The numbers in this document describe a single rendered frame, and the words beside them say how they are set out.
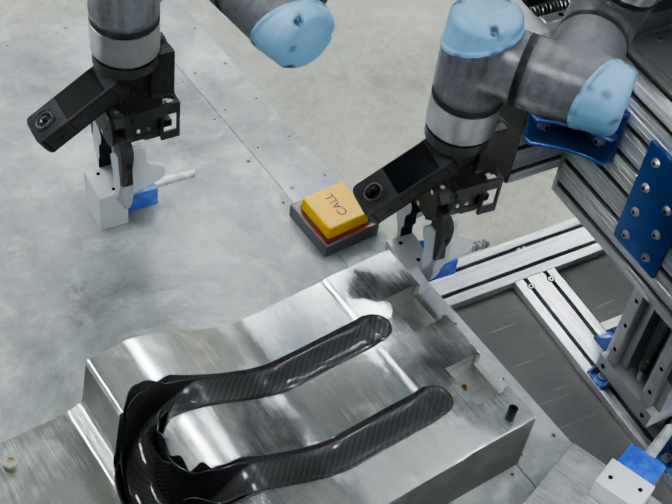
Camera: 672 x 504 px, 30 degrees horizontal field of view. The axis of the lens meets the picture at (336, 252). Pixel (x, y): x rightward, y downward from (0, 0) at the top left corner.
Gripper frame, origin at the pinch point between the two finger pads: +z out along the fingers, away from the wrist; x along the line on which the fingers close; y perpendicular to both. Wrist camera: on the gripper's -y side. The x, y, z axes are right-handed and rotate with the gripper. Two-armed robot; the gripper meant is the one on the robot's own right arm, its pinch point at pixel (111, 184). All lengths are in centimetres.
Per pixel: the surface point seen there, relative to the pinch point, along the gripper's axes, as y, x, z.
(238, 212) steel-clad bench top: 14.1, -6.0, 4.6
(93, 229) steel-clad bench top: -3.1, -2.0, 4.6
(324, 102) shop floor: 82, 84, 85
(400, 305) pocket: 22.0, -30.8, -1.7
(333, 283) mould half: 15.3, -27.0, -4.4
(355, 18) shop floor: 104, 109, 85
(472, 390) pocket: 23.4, -43.9, -1.7
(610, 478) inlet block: 30, -59, -3
